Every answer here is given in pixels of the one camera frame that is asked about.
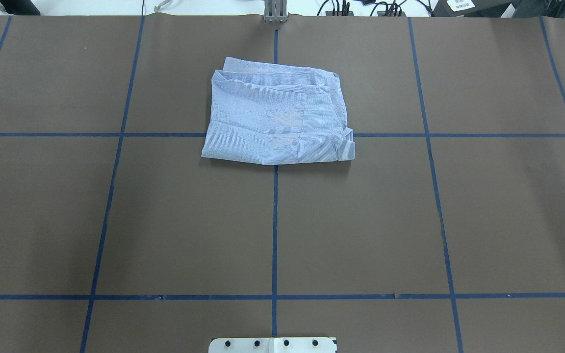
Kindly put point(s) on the light blue striped shirt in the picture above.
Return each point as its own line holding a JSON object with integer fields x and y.
{"x": 272, "y": 114}

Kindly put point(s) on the black monitor stand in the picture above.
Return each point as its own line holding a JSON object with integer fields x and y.
{"x": 473, "y": 8}

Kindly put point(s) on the aluminium frame post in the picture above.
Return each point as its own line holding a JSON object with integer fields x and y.
{"x": 275, "y": 11}

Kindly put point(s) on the white central pedestal base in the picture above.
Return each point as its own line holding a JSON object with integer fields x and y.
{"x": 274, "y": 345}

